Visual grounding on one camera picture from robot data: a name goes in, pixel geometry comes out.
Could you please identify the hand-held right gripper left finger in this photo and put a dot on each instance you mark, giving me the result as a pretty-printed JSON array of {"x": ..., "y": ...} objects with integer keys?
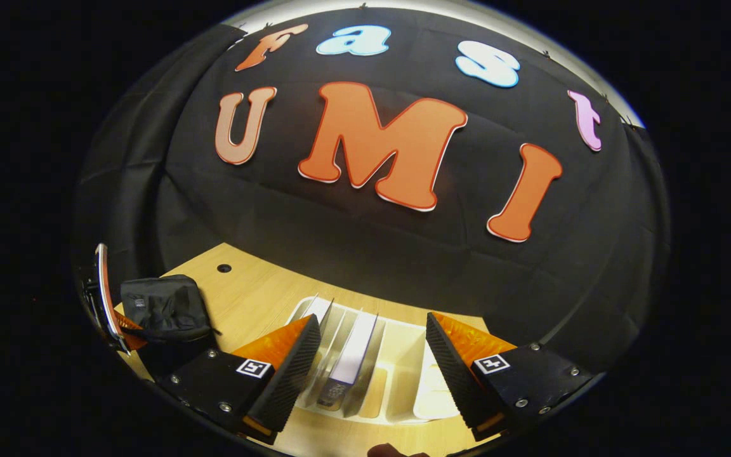
[{"x": 292, "y": 381}]

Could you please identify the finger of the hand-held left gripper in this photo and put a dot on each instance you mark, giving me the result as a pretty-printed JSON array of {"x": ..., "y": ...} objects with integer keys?
[{"x": 110, "y": 304}]

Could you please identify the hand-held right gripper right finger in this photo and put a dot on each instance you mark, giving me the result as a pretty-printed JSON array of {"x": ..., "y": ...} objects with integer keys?
[{"x": 454, "y": 381}]

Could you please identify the white bookshelf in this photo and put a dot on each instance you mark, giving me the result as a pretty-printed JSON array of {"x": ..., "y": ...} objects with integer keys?
[{"x": 403, "y": 362}]

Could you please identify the black schoolbag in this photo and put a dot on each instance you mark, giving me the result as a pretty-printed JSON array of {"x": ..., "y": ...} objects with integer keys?
[{"x": 165, "y": 308}]

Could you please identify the blue spine book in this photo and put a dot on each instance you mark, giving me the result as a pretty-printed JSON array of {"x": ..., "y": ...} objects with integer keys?
[{"x": 356, "y": 346}]

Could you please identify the black backdrop cloth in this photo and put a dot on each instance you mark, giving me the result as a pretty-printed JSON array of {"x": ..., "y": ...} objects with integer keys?
[{"x": 372, "y": 254}]

